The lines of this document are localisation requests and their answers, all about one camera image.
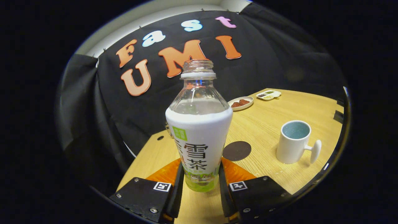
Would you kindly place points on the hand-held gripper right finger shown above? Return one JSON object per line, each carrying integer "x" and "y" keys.
{"x": 224, "y": 196}

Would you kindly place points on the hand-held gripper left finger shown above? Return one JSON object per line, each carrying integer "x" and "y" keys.
{"x": 178, "y": 193}

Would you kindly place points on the black backdrop cloth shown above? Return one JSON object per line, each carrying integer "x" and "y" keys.
{"x": 264, "y": 56}

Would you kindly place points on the white oval plate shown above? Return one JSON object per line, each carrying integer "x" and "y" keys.
{"x": 248, "y": 104}

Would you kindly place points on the brown food piece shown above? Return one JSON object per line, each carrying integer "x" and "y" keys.
{"x": 244, "y": 101}
{"x": 237, "y": 104}

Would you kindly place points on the white divided sauce dish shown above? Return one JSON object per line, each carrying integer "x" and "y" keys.
{"x": 275, "y": 93}

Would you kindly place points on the white label juice bottle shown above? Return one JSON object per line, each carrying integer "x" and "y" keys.
{"x": 199, "y": 140}

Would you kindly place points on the round dark brown coaster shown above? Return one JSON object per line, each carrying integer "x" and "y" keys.
{"x": 237, "y": 151}

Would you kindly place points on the wooden table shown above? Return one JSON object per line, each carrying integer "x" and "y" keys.
{"x": 295, "y": 105}

